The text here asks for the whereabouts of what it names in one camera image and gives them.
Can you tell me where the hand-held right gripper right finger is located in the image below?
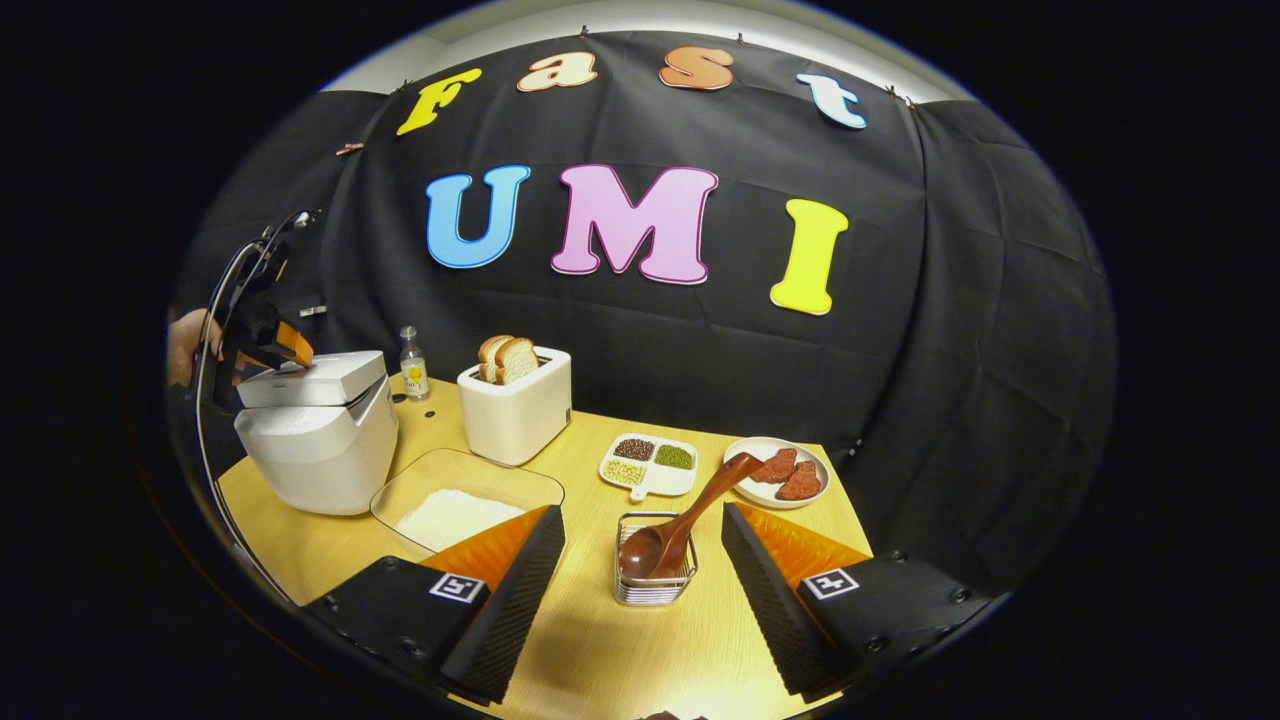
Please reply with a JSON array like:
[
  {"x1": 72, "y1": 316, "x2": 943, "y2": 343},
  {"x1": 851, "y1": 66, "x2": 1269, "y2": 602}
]
[{"x1": 722, "y1": 502, "x2": 996, "y2": 701}]

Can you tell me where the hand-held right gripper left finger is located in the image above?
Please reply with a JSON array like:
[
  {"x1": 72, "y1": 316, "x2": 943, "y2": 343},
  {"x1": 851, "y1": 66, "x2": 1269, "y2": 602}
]
[{"x1": 305, "y1": 505, "x2": 567, "y2": 704}]

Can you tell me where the white rice cooker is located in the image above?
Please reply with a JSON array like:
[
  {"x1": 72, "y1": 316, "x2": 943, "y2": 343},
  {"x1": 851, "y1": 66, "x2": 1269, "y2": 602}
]
[{"x1": 234, "y1": 350, "x2": 399, "y2": 516}]

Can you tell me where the metal wire chopstick holder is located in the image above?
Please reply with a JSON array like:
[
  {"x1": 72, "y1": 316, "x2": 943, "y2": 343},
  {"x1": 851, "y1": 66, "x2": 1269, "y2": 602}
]
[{"x1": 614, "y1": 512, "x2": 699, "y2": 607}]

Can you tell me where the brown wooden spoon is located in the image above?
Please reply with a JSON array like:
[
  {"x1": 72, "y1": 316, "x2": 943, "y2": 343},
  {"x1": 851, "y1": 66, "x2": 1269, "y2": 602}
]
[{"x1": 618, "y1": 452, "x2": 766, "y2": 582}]

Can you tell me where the round white plate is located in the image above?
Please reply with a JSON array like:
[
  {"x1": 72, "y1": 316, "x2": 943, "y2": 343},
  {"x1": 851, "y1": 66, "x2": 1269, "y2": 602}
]
[{"x1": 724, "y1": 437, "x2": 831, "y2": 510}]

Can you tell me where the small clear glass bottle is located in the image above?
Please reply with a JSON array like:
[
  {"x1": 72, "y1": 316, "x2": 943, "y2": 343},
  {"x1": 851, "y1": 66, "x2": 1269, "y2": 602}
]
[{"x1": 399, "y1": 325, "x2": 431, "y2": 401}]

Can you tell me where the clear glass tray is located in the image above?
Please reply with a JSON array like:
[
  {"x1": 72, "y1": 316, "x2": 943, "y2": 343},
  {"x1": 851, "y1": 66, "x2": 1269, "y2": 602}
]
[{"x1": 370, "y1": 448, "x2": 566, "y2": 556}]

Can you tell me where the white divided bean dish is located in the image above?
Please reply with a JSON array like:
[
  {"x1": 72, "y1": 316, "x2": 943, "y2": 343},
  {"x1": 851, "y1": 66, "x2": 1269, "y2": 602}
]
[{"x1": 599, "y1": 433, "x2": 699, "y2": 501}]

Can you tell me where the white toaster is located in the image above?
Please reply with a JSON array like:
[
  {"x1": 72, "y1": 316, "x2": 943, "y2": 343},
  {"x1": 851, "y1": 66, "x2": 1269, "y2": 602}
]
[{"x1": 457, "y1": 347, "x2": 573, "y2": 467}]

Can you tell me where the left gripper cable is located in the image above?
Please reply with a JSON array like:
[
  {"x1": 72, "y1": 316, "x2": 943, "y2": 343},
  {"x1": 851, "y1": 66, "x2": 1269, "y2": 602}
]
[{"x1": 195, "y1": 240, "x2": 293, "y2": 603}]

